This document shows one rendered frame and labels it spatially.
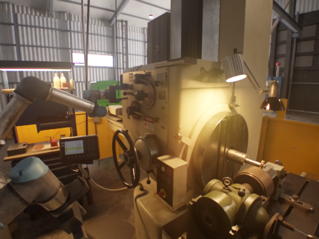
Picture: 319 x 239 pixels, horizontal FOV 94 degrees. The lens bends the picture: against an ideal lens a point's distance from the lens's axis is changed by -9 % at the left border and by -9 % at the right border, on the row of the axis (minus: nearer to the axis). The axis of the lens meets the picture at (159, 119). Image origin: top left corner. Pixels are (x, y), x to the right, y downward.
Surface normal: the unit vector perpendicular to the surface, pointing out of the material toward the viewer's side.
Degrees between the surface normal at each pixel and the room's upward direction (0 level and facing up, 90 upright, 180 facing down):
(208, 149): 90
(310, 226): 0
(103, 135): 90
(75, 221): 97
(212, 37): 90
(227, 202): 24
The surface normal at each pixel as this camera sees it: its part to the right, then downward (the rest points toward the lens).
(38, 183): 0.79, 0.12
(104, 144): 0.59, 0.17
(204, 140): -0.69, -0.41
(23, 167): -0.25, -0.82
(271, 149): -0.81, 0.12
